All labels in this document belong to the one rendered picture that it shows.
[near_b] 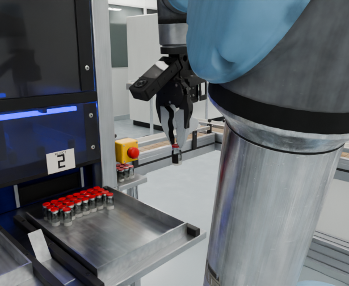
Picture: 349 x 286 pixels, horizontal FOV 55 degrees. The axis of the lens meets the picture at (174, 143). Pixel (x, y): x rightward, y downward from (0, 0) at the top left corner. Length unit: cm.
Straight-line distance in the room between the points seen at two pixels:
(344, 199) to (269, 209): 192
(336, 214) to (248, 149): 199
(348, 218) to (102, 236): 161
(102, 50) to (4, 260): 62
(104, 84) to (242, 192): 85
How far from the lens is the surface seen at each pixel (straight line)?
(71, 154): 103
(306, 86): 19
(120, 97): 689
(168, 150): 144
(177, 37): 66
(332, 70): 19
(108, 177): 112
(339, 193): 216
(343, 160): 143
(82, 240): 87
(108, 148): 110
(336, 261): 163
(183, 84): 67
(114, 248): 82
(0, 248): 91
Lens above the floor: 132
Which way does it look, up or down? 15 degrees down
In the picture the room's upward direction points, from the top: straight up
